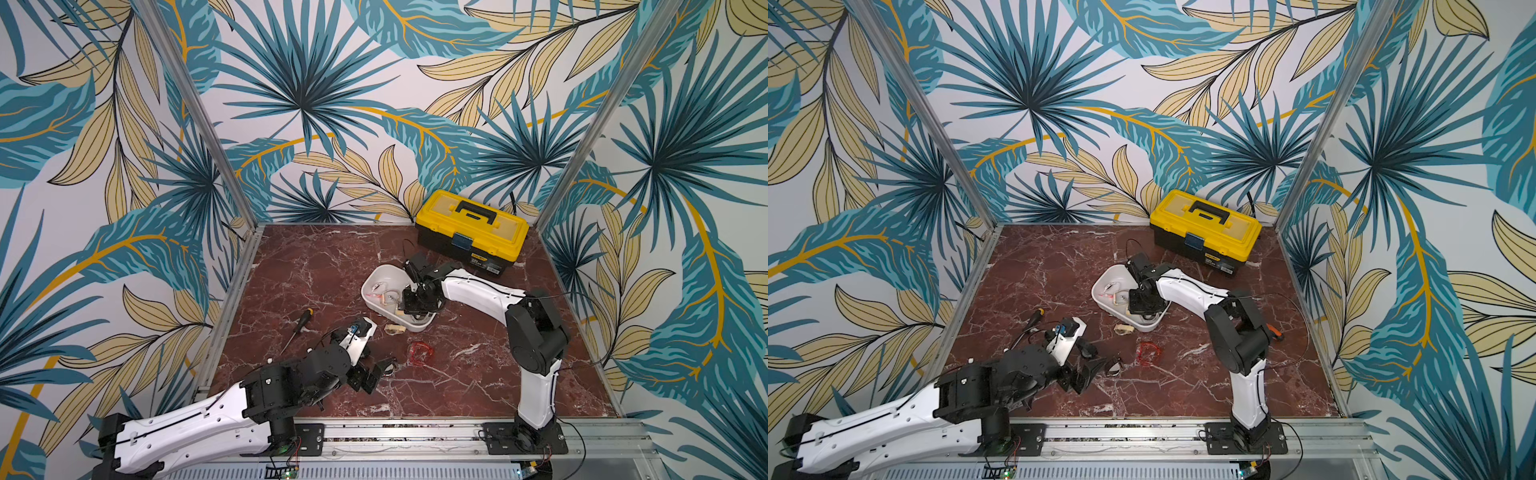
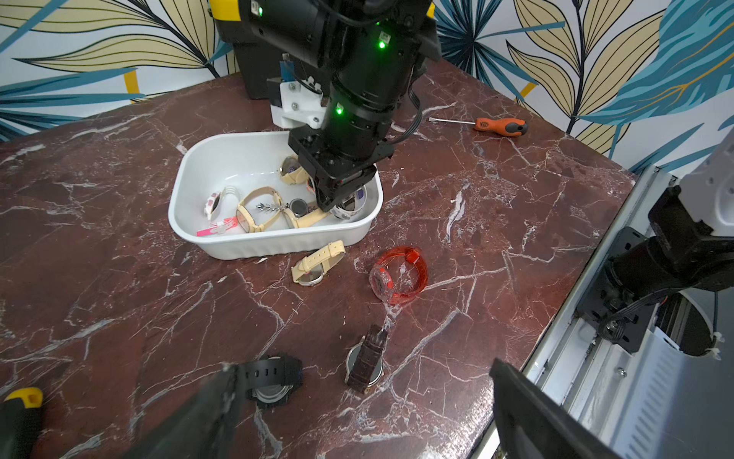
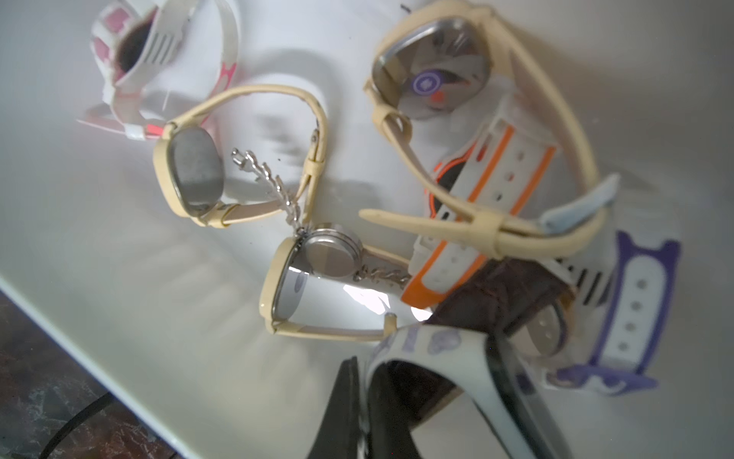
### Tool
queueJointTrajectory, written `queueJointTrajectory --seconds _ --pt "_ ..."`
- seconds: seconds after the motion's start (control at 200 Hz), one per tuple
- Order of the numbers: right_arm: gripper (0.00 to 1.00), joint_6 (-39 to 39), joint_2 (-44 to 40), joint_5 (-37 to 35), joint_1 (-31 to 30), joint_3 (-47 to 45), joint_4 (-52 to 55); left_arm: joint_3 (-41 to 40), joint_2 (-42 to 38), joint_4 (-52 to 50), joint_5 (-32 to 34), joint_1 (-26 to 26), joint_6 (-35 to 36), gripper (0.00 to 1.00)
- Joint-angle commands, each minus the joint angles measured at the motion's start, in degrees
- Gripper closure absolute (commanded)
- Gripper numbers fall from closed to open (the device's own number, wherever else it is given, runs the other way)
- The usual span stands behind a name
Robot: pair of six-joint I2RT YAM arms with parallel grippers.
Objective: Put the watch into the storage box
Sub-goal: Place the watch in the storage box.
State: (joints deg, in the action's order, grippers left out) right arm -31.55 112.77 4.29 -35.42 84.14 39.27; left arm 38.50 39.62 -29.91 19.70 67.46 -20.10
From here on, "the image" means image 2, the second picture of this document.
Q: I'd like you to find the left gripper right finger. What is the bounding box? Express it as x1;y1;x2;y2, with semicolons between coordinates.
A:
489;359;617;459

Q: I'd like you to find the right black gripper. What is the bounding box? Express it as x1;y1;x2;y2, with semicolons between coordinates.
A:
289;122;395;212

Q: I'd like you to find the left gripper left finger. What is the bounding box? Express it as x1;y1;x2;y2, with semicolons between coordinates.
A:
123;365;245;458

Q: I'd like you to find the white fitness band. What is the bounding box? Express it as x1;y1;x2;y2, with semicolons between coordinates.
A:
330;187;367;221

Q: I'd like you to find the silver pendant with chain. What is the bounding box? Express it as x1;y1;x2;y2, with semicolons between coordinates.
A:
255;203;284;213

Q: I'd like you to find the black strap watch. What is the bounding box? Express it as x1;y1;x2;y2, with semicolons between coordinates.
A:
238;353;303;410

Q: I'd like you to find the red translucent watch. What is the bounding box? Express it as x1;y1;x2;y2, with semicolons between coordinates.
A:
369;246;429;306

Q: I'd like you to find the pink white watch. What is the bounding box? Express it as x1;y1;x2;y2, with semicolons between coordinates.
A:
196;186;241;237

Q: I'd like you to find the brown leather gold watch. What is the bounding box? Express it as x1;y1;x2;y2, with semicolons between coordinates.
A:
345;324;388;394

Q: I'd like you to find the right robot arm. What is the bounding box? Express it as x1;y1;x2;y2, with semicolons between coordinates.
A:
238;0;441;212

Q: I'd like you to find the white plastic storage tray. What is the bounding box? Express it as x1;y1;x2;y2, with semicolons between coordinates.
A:
168;131;384;260

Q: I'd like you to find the beige watch near tray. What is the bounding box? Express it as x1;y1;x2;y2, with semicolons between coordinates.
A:
292;240;345;287

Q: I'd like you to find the yellow black plastic toolbox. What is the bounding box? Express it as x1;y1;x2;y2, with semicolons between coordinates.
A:
210;1;441;99

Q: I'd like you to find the black yellow screwdriver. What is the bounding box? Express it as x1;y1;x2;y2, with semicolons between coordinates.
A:
1;387;43;459

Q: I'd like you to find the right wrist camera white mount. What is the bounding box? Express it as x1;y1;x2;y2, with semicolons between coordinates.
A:
267;53;327;129

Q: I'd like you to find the aluminium front rail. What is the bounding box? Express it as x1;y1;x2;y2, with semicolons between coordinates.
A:
476;155;733;458

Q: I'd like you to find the orange handled screwdriver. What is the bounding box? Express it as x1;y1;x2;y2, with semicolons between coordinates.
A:
429;117;529;138

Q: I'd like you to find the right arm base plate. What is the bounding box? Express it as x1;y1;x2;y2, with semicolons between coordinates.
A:
575;186;733;354

